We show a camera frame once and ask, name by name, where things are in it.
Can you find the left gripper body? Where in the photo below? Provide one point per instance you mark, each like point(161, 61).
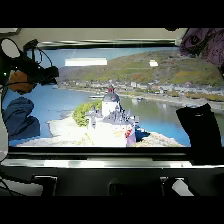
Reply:
point(49, 75)

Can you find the black garment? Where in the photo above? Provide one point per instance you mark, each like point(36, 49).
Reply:
point(200, 126)

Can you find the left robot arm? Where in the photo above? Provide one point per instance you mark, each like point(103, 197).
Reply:
point(18, 63)

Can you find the blue garment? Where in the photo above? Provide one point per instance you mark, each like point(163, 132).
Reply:
point(20, 123)

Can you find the purple printed garment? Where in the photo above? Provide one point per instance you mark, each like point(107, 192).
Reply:
point(210, 43)

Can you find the brown garment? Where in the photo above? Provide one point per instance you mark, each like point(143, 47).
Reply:
point(20, 82)

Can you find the silver frame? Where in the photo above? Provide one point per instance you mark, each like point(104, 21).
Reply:
point(100, 163)

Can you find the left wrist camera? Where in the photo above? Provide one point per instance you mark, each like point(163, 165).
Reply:
point(31, 44)

